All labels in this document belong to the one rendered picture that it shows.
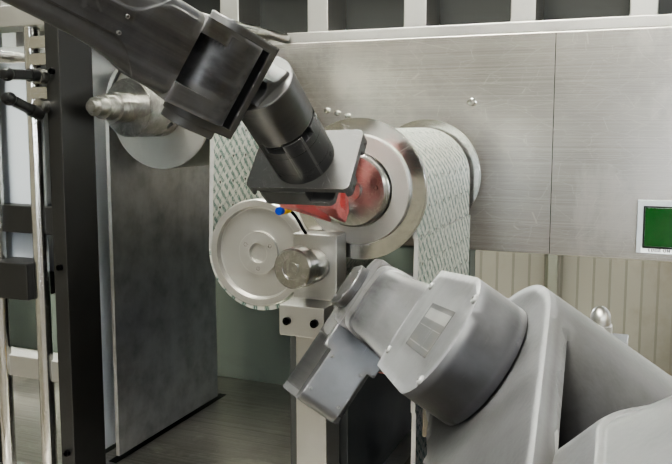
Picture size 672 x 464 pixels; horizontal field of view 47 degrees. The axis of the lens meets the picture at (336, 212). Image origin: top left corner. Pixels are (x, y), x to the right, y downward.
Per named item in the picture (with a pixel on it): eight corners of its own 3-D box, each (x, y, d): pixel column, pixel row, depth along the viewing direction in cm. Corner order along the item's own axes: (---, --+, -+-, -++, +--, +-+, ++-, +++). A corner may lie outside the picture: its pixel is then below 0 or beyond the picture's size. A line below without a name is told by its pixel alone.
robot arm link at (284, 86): (251, 111, 59) (301, 61, 60) (199, 80, 63) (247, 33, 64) (284, 164, 64) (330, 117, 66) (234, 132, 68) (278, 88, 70)
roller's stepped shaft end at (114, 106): (78, 122, 80) (77, 90, 79) (115, 122, 85) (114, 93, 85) (103, 122, 78) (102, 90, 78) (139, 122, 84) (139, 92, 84)
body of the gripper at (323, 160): (354, 201, 68) (327, 150, 62) (252, 198, 72) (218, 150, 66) (370, 141, 71) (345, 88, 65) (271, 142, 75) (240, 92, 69)
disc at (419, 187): (289, 249, 84) (298, 112, 82) (291, 248, 85) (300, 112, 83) (420, 269, 79) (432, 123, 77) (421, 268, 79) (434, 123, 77)
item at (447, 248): (410, 412, 81) (414, 238, 79) (462, 352, 103) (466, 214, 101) (415, 413, 81) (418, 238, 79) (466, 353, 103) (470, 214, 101)
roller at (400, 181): (302, 237, 83) (308, 129, 81) (381, 212, 107) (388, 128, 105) (404, 251, 79) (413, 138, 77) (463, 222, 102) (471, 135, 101)
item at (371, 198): (396, 171, 77) (369, 239, 78) (403, 170, 78) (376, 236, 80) (332, 142, 79) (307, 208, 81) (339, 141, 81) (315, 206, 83)
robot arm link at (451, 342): (842, 483, 21) (512, 250, 20) (727, 669, 20) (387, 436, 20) (458, 317, 64) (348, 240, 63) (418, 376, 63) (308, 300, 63)
